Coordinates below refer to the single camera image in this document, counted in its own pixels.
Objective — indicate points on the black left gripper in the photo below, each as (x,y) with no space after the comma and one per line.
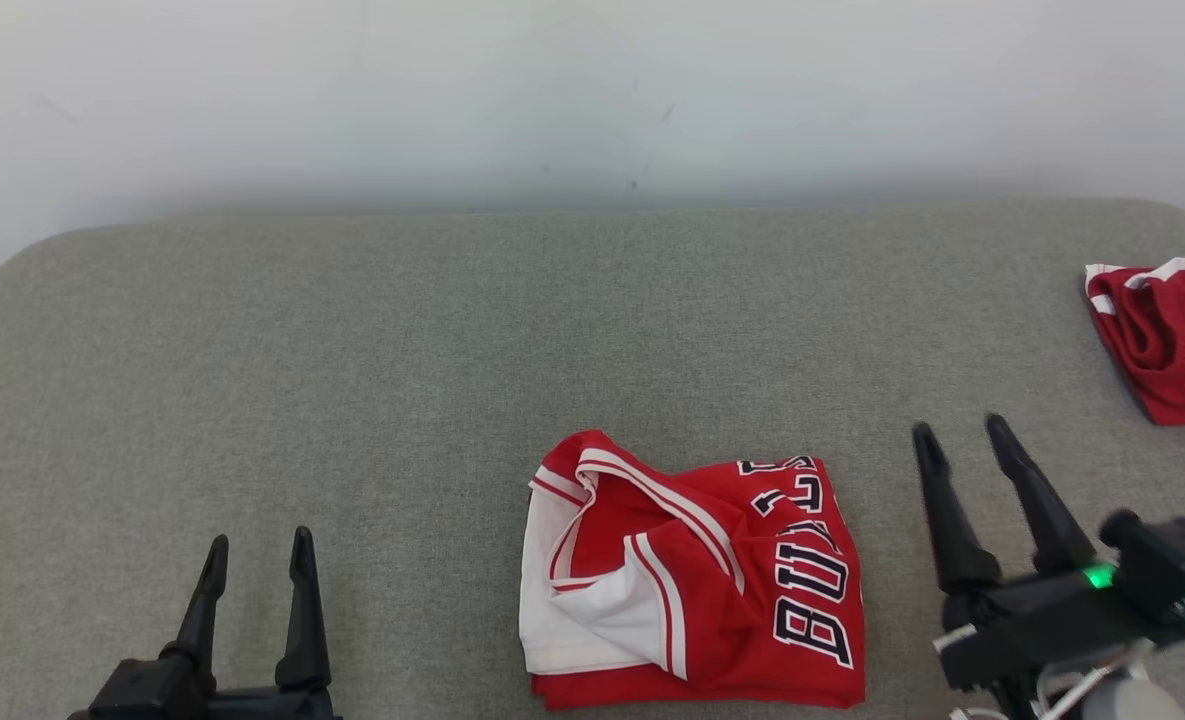
(172,700)

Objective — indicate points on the red basketball jersey white trim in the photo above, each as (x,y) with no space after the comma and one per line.
(752,600)

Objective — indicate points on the red shorts white side stripes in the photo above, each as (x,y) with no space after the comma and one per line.
(1172,350)

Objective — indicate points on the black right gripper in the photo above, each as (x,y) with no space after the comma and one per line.
(1042,620)

